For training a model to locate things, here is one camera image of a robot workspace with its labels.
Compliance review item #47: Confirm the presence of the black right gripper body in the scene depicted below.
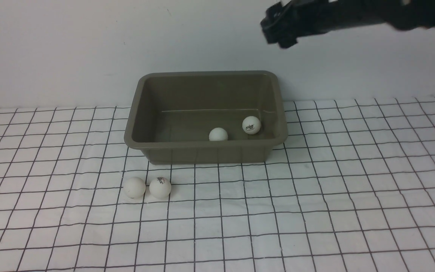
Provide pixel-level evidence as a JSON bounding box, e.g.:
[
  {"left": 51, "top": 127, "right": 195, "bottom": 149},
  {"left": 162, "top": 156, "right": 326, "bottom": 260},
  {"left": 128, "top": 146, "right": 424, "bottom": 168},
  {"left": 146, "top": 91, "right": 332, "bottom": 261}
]
[{"left": 260, "top": 0, "right": 354, "bottom": 49}]

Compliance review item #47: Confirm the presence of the white ball with logo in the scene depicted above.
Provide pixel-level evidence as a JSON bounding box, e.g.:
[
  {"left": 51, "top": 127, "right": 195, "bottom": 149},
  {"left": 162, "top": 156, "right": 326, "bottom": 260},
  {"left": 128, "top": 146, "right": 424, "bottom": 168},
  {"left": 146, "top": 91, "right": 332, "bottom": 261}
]
[{"left": 149, "top": 177, "right": 171, "bottom": 199}]

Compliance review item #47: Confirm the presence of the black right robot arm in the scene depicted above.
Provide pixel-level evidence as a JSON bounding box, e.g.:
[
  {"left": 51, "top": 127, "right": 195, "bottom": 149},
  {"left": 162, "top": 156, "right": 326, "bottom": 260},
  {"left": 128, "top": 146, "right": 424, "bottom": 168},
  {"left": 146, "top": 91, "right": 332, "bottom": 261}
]
[{"left": 260, "top": 0, "right": 435, "bottom": 49}]

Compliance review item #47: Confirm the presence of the olive plastic bin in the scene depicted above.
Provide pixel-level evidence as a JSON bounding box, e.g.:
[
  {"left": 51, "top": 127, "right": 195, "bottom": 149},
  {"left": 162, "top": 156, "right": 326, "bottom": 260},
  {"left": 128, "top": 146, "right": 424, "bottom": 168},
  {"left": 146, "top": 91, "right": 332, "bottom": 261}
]
[{"left": 124, "top": 71, "right": 288, "bottom": 165}]

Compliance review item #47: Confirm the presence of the white black-grid tablecloth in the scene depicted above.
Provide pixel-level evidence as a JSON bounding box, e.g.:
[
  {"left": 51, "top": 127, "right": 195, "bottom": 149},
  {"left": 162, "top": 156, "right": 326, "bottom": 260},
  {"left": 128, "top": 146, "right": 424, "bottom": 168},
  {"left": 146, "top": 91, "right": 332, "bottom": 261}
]
[{"left": 0, "top": 97, "right": 435, "bottom": 272}]

